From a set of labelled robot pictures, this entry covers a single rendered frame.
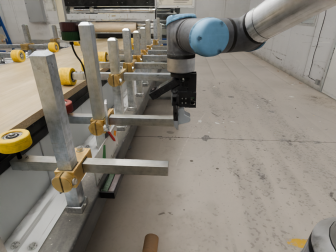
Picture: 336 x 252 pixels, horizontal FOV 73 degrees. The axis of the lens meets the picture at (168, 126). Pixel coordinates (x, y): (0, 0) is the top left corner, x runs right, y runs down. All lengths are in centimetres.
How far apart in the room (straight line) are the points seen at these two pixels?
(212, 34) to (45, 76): 39
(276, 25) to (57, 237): 72
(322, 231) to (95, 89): 67
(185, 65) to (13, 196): 64
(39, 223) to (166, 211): 96
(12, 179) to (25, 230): 16
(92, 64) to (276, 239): 139
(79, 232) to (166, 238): 90
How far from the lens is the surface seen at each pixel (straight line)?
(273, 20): 61
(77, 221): 70
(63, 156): 61
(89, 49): 76
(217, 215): 165
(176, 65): 72
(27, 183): 88
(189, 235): 153
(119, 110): 106
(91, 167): 66
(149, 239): 141
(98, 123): 79
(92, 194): 76
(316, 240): 45
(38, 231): 83
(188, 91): 77
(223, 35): 62
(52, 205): 90
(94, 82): 77
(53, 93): 54
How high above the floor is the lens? 119
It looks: 26 degrees down
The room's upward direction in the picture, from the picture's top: straight up
